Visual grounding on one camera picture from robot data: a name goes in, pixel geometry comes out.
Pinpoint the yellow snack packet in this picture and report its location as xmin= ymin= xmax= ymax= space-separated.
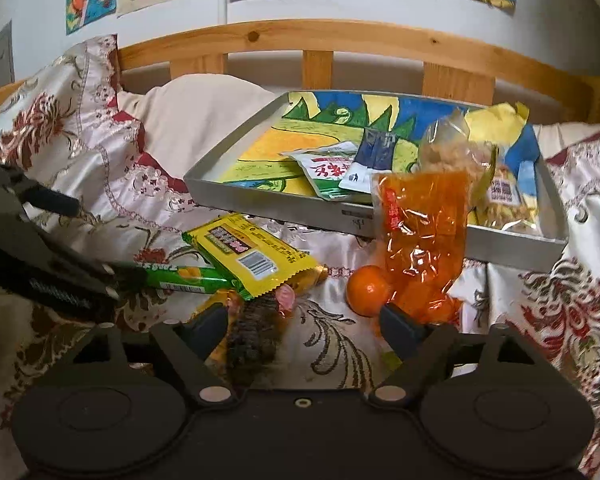
xmin=182 ymin=212 xmax=328 ymax=301

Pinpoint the navy white snack packet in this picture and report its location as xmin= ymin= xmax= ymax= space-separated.
xmin=339 ymin=129 xmax=397 ymax=193

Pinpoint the tangerine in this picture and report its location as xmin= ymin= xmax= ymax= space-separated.
xmin=346 ymin=265 xmax=393 ymax=317

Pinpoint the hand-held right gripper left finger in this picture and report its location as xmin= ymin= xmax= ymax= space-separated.
xmin=72 ymin=302 xmax=236 ymax=407

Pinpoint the orange snack bag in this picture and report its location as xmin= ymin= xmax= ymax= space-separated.
xmin=371 ymin=170 xmax=468 ymax=326

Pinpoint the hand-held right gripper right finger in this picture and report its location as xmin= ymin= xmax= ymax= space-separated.
xmin=367 ymin=304 xmax=537 ymax=407

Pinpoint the cream pillow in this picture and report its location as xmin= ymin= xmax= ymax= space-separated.
xmin=117 ymin=75 xmax=281 ymax=211

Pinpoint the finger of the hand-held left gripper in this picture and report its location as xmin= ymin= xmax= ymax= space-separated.
xmin=0 ymin=162 xmax=81 ymax=217
xmin=50 ymin=255 xmax=148 ymax=302

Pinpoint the wooden bed headboard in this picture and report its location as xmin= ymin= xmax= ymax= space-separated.
xmin=0 ymin=19 xmax=600 ymax=126

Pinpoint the green white snack packet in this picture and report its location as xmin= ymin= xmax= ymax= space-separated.
xmin=280 ymin=142 xmax=376 ymax=203

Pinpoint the clear bag of yellow crisps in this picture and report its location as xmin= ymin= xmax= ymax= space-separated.
xmin=419 ymin=110 xmax=543 ymax=233

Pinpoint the green snack bar packet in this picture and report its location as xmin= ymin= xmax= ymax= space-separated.
xmin=130 ymin=262 xmax=236 ymax=295

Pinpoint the painted paper sheet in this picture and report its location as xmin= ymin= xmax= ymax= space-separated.
xmin=217 ymin=91 xmax=543 ymax=226

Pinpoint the orange brown snack packet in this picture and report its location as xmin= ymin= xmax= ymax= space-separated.
xmin=190 ymin=282 xmax=301 ymax=391

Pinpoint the grey tray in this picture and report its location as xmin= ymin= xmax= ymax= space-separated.
xmin=182 ymin=91 xmax=571 ymax=261

